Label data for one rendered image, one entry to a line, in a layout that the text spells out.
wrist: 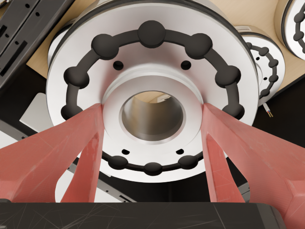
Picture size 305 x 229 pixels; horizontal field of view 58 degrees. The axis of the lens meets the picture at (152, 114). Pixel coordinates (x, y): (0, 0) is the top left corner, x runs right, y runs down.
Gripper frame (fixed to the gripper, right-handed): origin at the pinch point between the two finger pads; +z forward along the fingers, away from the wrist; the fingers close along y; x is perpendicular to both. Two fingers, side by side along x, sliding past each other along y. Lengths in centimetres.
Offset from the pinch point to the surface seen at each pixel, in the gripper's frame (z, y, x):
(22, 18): 12.2, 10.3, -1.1
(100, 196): 36, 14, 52
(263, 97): 18.7, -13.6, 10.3
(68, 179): 36, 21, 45
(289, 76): 21.8, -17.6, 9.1
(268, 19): 21.8, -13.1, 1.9
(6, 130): 12.5, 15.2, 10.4
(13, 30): 12.3, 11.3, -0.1
